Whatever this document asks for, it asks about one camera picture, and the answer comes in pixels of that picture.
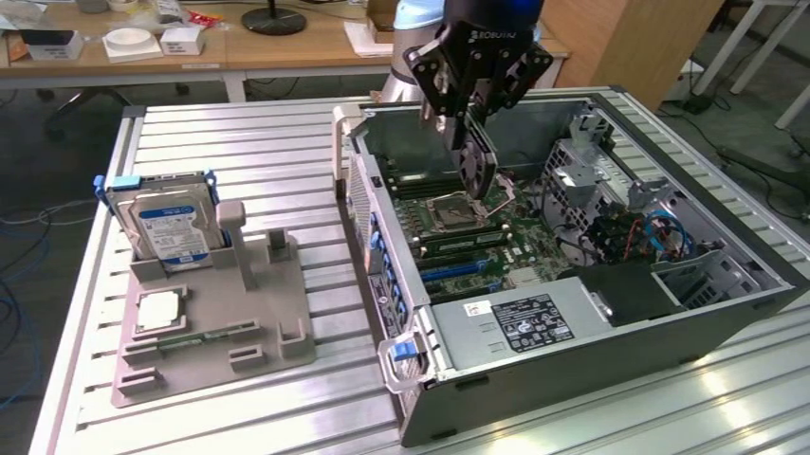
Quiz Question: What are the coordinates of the open cardboard box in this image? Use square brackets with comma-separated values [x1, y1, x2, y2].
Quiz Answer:
[365, 0, 402, 30]

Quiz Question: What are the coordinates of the silver CPU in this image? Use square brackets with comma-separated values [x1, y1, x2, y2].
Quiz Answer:
[135, 292, 183, 331]

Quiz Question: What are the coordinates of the black round stand base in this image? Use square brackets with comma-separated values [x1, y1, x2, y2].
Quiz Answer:
[241, 0, 309, 35]

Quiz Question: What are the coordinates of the green motherboard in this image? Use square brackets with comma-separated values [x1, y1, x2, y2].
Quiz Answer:
[379, 155, 580, 304]

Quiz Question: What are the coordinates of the CPU socket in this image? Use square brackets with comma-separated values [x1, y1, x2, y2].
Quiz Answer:
[427, 192, 488, 228]

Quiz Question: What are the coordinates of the grey disk bay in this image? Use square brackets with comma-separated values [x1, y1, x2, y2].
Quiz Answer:
[650, 241, 760, 309]

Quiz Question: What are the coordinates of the black plastic shroud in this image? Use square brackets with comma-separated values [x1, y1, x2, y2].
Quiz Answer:
[578, 263, 688, 328]

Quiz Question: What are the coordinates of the grey parts rack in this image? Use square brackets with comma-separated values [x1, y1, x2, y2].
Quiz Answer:
[108, 201, 317, 410]

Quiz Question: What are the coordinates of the blue wire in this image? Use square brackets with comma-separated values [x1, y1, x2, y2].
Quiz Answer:
[644, 208, 698, 260]

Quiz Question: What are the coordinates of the silver chipset heat sink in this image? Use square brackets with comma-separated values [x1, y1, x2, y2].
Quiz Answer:
[504, 269, 546, 288]

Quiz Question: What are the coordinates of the white paper stack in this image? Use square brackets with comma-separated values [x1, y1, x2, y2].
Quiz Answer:
[343, 19, 398, 59]

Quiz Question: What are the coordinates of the grey power supply unit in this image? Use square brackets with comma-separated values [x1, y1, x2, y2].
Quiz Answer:
[430, 277, 619, 373]

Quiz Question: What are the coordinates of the graphics card with black fan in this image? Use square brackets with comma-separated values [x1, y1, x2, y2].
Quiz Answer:
[419, 101, 502, 201]

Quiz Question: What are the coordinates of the dark office chair base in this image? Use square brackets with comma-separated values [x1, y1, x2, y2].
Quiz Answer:
[37, 84, 137, 141]

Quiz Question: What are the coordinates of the black chair base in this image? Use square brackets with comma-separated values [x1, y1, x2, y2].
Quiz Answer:
[718, 144, 810, 184]

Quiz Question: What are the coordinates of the brown cardboard box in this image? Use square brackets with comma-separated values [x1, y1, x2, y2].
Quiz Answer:
[0, 32, 32, 67]

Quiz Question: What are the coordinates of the blue expansion slot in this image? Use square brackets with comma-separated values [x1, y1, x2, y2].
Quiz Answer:
[420, 258, 502, 283]

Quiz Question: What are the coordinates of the white box with black top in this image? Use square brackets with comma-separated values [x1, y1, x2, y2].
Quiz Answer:
[17, 28, 85, 62]

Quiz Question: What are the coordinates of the silver perforated drive cage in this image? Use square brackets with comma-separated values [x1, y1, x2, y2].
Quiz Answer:
[543, 136, 634, 209]

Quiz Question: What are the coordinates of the wooden cabinet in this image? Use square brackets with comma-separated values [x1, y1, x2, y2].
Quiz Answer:
[555, 0, 726, 103]

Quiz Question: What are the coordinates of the green RAM stick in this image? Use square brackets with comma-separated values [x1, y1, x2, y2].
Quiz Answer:
[155, 329, 233, 355]

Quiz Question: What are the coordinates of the black installed RAM stick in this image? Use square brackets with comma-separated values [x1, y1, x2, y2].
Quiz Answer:
[416, 227, 511, 257]

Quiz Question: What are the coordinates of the metal socket cover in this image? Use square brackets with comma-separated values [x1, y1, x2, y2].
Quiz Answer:
[491, 173, 524, 209]

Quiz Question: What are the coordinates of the black wire bundle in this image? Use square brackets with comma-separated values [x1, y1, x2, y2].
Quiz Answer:
[578, 210, 650, 266]

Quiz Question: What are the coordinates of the wooden desk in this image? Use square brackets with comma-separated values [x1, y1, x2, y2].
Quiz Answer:
[0, 0, 571, 103]

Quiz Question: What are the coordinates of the white table frame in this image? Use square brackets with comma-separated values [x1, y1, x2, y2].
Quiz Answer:
[692, 0, 810, 130]

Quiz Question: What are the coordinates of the small white labelled box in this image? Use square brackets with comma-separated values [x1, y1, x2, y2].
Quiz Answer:
[159, 26, 208, 57]

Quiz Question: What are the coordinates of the open black PC case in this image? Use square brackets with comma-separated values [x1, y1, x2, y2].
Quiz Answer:
[328, 91, 810, 449]

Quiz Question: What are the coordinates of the hard disk in blue caddy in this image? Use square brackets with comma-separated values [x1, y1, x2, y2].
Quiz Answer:
[92, 168, 223, 274]

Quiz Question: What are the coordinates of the black RAM slot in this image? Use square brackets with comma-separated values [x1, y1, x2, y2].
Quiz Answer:
[392, 173, 462, 190]
[396, 182, 468, 200]

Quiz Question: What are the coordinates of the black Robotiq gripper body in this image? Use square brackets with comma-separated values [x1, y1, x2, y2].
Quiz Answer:
[439, 0, 546, 59]

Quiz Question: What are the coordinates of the white box with round top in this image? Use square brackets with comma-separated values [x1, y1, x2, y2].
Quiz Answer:
[101, 27, 164, 64]

